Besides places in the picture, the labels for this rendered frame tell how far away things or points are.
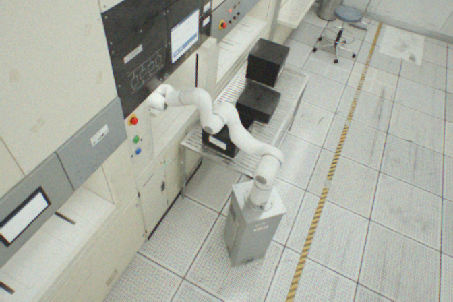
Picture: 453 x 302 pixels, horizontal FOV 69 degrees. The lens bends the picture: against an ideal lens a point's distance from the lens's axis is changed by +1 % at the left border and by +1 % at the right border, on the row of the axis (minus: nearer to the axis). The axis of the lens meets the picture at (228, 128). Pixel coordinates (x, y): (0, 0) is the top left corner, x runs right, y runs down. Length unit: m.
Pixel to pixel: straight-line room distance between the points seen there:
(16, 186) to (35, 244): 0.74
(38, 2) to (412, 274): 3.05
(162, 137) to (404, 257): 2.22
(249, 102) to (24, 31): 1.79
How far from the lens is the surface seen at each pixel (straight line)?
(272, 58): 2.80
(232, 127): 1.78
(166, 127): 2.32
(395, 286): 3.13
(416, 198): 3.68
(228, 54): 3.01
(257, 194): 2.02
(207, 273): 2.73
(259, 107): 2.54
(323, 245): 3.01
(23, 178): 1.36
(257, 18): 3.59
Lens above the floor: 2.59
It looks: 48 degrees down
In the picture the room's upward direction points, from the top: 8 degrees clockwise
